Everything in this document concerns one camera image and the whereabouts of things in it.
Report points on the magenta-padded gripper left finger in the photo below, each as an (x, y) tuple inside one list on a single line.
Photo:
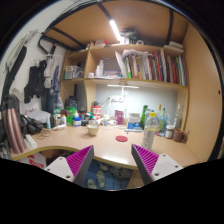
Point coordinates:
[(79, 160)]

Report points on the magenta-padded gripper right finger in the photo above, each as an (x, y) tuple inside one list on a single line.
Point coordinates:
[(146, 159)]

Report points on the clear yellow-capped drink bottle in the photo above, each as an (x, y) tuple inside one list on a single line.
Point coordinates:
[(150, 131)]

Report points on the grey slipper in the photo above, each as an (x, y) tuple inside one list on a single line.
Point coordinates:
[(100, 178), (91, 184)]

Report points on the flat round red coaster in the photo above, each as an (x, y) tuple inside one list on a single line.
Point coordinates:
[(121, 138)]

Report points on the cream ceramic cup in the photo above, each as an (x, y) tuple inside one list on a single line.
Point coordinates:
[(92, 130)]

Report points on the blue-capped white bottle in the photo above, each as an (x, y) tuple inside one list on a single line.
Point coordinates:
[(77, 121)]

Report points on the white tube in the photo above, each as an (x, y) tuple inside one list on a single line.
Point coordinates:
[(59, 127)]

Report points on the blue and white box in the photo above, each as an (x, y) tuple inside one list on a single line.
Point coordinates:
[(134, 121)]

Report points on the brown ceramic mug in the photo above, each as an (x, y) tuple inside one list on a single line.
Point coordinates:
[(179, 135)]

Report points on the green-capped glass bottle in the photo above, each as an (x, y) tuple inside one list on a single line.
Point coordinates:
[(163, 121)]

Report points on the dark green tall bottle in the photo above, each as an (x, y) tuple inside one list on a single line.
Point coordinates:
[(143, 116)]

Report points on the green container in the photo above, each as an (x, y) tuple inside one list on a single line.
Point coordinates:
[(70, 116)]

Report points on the red and white cardboard box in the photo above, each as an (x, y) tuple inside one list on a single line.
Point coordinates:
[(35, 160)]

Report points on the yellow-capped slim glass bottle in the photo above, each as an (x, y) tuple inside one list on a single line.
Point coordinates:
[(159, 116)]

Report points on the small white blue bottle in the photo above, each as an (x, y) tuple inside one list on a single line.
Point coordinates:
[(105, 120)]

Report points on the magenta foil pouch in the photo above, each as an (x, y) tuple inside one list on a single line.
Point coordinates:
[(119, 117)]

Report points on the red and white canister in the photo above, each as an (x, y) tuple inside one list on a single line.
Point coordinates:
[(96, 112)]

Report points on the tall clear glass bottle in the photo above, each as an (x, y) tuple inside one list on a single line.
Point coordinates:
[(178, 118)]

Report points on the black headphones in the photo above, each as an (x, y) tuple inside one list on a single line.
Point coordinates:
[(31, 126)]

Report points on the white power strip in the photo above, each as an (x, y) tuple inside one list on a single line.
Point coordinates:
[(117, 99)]

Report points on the pink metal flask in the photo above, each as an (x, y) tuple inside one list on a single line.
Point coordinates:
[(14, 128)]

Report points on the wooden shelf unit with books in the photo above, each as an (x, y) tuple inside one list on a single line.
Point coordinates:
[(133, 82)]

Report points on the hanging clothes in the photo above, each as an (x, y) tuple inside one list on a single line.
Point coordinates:
[(41, 78)]

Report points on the ceiling tube light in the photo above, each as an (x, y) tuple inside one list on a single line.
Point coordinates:
[(115, 30)]

